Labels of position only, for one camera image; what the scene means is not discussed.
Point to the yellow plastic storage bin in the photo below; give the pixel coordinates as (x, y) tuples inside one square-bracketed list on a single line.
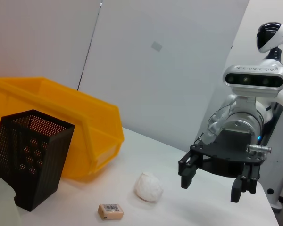
[(61, 101)]

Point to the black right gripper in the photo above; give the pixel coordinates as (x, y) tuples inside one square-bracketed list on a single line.
[(226, 160)]

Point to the white black robot head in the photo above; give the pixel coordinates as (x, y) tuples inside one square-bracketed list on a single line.
[(271, 35)]

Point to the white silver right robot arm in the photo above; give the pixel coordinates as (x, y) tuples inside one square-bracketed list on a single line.
[(243, 120)]

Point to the white paper ball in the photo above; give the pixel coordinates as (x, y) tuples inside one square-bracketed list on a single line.
[(148, 187)]

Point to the black mesh pen holder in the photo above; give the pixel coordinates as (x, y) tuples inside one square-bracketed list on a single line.
[(44, 164)]

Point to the beige eraser with barcode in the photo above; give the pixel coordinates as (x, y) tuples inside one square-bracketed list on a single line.
[(110, 212)]

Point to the translucent glass fruit plate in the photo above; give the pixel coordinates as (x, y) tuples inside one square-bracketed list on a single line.
[(0, 202)]

